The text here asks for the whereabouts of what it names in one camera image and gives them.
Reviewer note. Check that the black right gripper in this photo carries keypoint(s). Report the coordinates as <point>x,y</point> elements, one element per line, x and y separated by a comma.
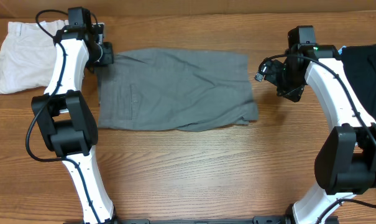
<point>296,92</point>

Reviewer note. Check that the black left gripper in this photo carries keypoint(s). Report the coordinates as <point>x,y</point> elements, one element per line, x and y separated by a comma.
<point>109,47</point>

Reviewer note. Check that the grey shorts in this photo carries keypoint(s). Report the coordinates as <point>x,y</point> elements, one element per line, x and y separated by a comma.
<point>189,90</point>

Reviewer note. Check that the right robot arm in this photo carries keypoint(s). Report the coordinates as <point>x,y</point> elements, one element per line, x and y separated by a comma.
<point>346,164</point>

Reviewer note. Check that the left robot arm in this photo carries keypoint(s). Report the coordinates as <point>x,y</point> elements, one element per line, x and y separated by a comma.
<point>65,121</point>

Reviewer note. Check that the light blue cloth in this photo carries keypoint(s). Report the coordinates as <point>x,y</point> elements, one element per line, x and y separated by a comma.
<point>340,51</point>

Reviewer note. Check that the folded white shorts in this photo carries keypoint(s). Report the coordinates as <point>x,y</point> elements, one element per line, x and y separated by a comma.
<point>28,55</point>

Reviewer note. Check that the black garment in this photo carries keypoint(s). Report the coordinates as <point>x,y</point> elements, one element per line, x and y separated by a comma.
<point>360,69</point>

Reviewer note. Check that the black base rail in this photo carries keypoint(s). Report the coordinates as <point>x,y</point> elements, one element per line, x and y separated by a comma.
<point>200,221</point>

